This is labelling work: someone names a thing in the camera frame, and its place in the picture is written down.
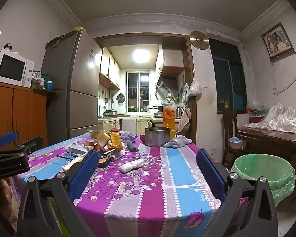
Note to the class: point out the dark wooden dining table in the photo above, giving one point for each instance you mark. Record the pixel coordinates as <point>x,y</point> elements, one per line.
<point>270,142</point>

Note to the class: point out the light blue basin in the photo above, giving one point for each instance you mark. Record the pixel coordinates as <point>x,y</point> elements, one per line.
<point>236,143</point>

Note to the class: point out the white cloth bundle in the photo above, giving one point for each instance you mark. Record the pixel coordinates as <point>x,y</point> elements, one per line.
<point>132,165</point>

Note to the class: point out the steel pot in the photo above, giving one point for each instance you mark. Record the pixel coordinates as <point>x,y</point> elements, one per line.
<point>158,136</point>

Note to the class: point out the hanging white plastic bag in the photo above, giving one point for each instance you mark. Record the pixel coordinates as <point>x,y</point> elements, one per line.
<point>195,88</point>

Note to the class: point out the orange juice bottle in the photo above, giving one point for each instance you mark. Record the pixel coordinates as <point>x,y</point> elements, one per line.
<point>168,114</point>

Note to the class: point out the red box behind pot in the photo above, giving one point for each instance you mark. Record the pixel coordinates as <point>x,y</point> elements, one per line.
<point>142,137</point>

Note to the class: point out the white plastic sheet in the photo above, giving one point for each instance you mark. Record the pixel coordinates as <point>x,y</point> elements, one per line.
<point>279,118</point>

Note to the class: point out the dark green rolled cloth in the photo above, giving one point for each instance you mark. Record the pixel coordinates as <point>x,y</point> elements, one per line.
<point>132,148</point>

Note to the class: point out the purple striped floral tablecloth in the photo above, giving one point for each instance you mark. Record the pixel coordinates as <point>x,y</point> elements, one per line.
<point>168,196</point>

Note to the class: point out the purple snack bag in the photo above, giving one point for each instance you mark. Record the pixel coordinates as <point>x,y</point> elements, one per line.
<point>127,137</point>

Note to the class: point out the white microwave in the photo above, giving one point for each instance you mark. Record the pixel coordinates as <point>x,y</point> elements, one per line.
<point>15,69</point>

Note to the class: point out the silver refrigerator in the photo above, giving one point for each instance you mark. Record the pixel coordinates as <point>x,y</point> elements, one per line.
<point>73,63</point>

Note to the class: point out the pink hanging towel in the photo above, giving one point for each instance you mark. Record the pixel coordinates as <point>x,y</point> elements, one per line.
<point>184,123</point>

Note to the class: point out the round brass wall clock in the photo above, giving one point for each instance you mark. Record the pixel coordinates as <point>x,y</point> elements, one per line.
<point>199,40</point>

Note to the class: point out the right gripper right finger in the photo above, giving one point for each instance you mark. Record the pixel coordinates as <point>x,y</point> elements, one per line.
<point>259,218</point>

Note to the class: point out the grey cloth glove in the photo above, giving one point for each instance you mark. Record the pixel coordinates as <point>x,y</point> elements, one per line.
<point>177,142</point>

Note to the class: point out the dark window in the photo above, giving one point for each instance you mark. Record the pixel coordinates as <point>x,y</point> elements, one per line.
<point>229,77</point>

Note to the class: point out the red apple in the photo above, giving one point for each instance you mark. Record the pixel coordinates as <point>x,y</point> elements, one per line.
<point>115,130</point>

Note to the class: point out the framed elephant picture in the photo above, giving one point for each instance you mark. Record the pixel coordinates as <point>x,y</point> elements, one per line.
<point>277,41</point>

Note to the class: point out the kitchen window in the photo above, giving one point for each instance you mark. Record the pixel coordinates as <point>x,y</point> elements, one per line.
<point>138,92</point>

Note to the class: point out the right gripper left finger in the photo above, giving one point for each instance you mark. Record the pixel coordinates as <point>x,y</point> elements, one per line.
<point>47,206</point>

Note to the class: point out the green lined trash bin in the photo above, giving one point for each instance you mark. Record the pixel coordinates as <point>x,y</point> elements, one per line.
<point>279,173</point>

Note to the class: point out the gold orange foil package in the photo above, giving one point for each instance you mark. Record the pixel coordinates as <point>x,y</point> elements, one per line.
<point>115,141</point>

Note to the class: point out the orange wooden cabinet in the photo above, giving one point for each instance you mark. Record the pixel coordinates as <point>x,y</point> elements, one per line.
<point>23,110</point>

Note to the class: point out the wooden chair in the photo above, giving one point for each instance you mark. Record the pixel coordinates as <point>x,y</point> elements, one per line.
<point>230,130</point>

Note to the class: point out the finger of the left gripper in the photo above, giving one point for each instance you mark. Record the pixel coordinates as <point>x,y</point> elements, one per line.
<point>8,138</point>

